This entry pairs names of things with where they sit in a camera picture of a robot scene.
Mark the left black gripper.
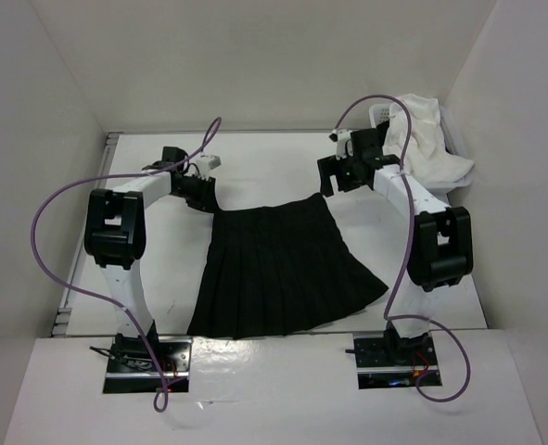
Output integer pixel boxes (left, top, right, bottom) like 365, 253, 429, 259
172, 173, 221, 214

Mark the black pleated skirt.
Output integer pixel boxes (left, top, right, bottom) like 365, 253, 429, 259
187, 193, 388, 339

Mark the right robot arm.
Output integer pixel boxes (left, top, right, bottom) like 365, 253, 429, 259
317, 129, 473, 364

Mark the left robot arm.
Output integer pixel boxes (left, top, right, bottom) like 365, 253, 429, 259
84, 146, 222, 371

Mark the white plastic basket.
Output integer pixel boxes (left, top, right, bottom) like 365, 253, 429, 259
368, 103, 473, 196

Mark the white skirt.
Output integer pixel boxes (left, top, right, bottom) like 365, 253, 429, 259
383, 94, 474, 188

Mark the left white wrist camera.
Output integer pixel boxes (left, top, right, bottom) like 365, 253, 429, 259
193, 154, 222, 177

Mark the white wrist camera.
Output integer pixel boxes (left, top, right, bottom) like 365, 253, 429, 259
193, 154, 222, 177
329, 130, 353, 159

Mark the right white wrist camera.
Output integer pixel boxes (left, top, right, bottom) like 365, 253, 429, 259
329, 130, 353, 159

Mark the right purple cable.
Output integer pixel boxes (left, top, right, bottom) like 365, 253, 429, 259
333, 95, 473, 403

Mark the purple cable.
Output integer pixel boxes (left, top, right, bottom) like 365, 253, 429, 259
30, 116, 223, 413
333, 95, 473, 403

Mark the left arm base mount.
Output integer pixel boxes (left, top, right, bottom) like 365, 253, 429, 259
97, 337, 192, 394

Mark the aluminium table edge rail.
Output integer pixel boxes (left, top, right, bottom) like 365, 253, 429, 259
50, 132, 121, 337

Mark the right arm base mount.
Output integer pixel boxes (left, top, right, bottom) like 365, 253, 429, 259
345, 333, 442, 389

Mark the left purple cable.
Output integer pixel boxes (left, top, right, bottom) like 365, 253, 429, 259
30, 116, 223, 413

